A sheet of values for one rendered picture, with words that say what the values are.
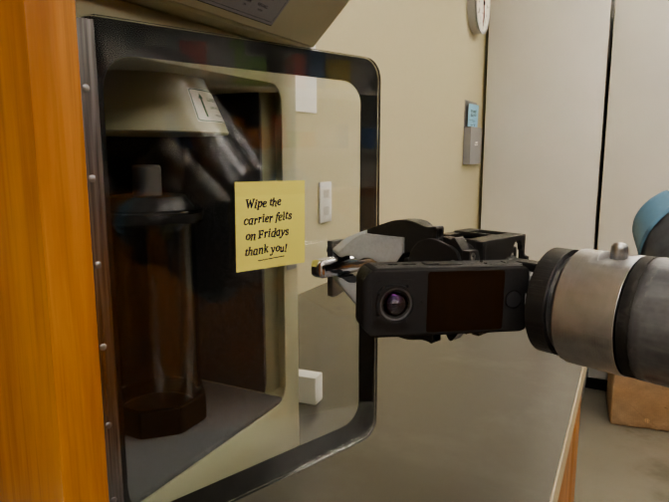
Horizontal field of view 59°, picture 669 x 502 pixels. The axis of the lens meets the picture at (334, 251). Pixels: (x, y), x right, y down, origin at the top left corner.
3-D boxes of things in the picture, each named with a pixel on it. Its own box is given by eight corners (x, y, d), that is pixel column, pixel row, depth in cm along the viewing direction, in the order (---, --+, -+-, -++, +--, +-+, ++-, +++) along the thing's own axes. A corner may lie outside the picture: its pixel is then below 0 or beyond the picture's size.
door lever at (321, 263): (284, 276, 54) (283, 248, 53) (356, 263, 60) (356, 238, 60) (324, 286, 50) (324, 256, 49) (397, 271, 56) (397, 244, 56)
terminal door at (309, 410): (100, 559, 45) (60, 11, 39) (371, 431, 66) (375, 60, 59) (104, 564, 45) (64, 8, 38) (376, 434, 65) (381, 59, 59)
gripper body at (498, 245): (460, 310, 52) (597, 342, 43) (395, 330, 46) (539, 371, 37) (463, 223, 51) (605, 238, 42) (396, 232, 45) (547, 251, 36)
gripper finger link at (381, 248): (370, 247, 57) (449, 267, 50) (325, 254, 53) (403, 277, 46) (372, 215, 56) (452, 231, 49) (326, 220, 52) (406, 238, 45)
